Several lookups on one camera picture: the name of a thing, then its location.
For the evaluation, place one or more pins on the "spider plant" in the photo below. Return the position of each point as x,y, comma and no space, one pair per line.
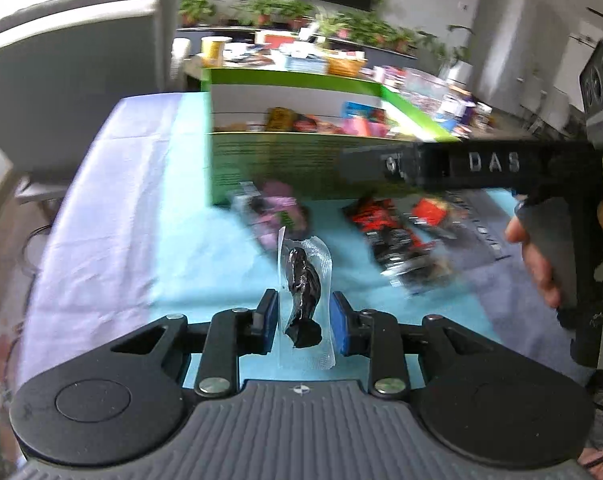
331,27

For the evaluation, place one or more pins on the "clear packet with dark snack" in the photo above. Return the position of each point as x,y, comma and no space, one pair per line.
304,290

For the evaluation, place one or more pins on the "tall plant in white pot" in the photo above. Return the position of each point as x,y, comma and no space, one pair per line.
454,52

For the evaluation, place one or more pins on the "stack of white cups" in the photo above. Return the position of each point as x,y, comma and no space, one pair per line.
180,55

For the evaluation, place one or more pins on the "clear plastic container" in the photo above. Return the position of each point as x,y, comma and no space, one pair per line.
424,84

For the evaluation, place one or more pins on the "purple snack packet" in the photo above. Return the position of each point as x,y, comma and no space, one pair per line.
276,210

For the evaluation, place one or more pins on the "round white table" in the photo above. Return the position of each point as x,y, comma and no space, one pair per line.
241,67

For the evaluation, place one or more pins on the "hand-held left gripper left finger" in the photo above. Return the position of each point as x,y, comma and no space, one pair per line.
269,321

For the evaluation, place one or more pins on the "yellow canister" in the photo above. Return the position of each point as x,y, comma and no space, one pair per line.
213,51

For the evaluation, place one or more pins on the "person's right hand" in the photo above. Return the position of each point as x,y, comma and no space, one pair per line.
536,260

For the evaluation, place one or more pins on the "blue snack packet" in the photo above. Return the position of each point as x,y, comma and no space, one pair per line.
361,109

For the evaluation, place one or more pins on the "lavender cloth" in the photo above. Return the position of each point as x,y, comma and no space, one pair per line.
96,220

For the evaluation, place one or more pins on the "red flat box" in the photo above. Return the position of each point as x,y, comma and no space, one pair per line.
277,37

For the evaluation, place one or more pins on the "blue tray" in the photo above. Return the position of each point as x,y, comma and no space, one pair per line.
305,63

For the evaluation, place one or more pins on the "light blue tablecloth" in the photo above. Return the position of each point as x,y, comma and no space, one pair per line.
191,240

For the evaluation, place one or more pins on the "red orange snack packet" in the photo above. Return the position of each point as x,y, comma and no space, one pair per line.
311,123

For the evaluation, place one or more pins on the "dark red snack packet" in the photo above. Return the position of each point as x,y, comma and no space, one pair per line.
381,225

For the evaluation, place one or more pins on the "wicker basket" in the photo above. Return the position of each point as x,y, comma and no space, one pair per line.
346,66

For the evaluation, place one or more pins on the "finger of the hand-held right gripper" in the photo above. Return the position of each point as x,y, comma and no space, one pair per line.
371,166

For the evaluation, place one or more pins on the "green cardboard box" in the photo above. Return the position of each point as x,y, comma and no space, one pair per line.
281,165

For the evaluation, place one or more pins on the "potted green plant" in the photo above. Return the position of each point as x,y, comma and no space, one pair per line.
296,14
266,11
196,7

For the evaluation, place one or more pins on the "pink snack packet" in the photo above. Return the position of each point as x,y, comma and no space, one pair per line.
366,128

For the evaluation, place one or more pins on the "dark printed packet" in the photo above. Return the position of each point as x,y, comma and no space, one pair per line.
481,230

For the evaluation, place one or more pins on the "row of potted plants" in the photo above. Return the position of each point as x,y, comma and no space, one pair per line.
386,32

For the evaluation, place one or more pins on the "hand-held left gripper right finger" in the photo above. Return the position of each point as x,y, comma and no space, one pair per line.
340,327

